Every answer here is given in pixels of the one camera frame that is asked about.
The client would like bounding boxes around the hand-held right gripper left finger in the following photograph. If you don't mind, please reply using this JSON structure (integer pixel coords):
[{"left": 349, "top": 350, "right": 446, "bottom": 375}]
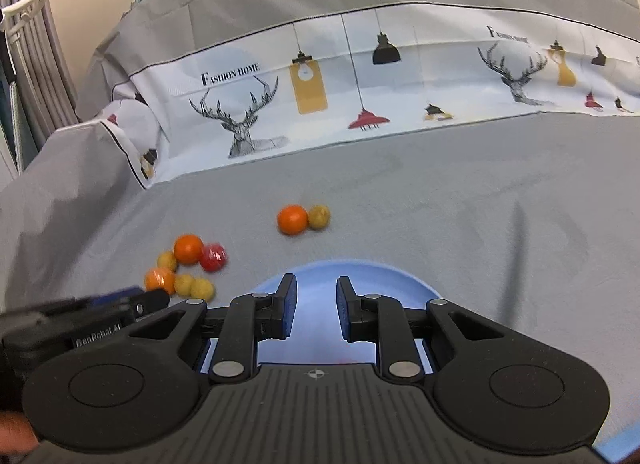
[{"left": 127, "top": 273, "right": 299, "bottom": 385}]

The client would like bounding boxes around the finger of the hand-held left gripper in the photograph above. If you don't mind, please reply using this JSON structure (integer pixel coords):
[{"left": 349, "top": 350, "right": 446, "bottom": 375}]
[{"left": 90, "top": 285, "right": 171, "bottom": 318}]

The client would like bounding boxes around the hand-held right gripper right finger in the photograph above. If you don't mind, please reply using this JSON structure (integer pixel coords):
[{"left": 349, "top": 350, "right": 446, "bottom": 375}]
[{"left": 336, "top": 275, "right": 503, "bottom": 385}]

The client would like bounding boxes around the light blue plate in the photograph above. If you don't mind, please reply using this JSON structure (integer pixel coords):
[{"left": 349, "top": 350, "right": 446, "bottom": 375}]
[{"left": 200, "top": 259, "right": 443, "bottom": 375}]

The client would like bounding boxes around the plastic-wrapped orange tangerine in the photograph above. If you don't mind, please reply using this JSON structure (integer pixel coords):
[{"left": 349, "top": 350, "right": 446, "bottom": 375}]
[{"left": 144, "top": 267, "right": 177, "bottom": 295}]

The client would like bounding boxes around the plastic-wrapped red fruit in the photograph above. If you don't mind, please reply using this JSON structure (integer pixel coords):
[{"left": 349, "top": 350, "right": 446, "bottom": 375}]
[{"left": 200, "top": 243, "right": 229, "bottom": 273}]

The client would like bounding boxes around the brownish yellow round fruit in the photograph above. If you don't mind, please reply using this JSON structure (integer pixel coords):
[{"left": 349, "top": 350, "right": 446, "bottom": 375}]
[{"left": 306, "top": 205, "right": 331, "bottom": 231}]

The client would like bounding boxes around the person's left hand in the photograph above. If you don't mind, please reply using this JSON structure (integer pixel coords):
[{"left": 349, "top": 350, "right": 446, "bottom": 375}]
[{"left": 0, "top": 411, "right": 40, "bottom": 455}]

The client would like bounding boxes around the grey bed sheet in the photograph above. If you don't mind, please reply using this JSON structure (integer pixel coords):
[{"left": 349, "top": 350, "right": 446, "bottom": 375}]
[{"left": 0, "top": 109, "right": 640, "bottom": 450}]

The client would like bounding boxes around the grey curtain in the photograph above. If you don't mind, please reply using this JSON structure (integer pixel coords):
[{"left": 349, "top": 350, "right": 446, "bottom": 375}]
[{"left": 0, "top": 0, "right": 79, "bottom": 145}]

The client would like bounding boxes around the light blue cloth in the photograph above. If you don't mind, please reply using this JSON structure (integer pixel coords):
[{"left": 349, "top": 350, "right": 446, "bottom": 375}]
[{"left": 595, "top": 424, "right": 640, "bottom": 464}]

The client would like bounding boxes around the white plastic rack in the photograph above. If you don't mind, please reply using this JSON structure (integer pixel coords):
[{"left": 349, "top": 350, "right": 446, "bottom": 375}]
[{"left": 0, "top": 0, "right": 57, "bottom": 95}]

